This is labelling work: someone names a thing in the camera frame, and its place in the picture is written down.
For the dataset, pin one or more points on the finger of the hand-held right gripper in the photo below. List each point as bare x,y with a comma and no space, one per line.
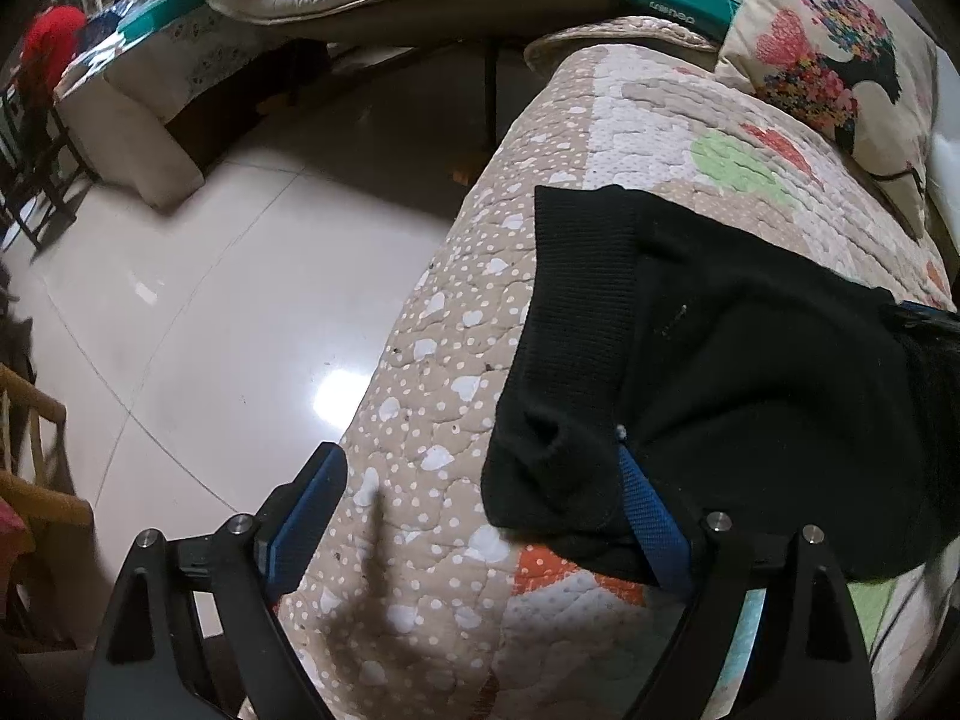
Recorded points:
926,317

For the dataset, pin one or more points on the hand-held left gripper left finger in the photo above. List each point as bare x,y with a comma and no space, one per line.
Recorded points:
300,521

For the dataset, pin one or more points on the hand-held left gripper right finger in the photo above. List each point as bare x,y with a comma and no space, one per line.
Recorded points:
651,517

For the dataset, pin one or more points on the black pants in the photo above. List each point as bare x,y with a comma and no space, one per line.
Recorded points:
720,382

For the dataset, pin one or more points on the quilted patchwork sofa cover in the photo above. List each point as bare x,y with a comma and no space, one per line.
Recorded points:
450,420

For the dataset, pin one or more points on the wooden chair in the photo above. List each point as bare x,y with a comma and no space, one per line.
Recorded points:
34,510

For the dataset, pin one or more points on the floral printed cushion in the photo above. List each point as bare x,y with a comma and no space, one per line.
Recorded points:
832,67

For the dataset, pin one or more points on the dark metal chair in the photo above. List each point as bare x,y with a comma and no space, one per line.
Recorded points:
34,165

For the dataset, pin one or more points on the table with white tablecloth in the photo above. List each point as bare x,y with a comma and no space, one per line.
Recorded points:
135,82

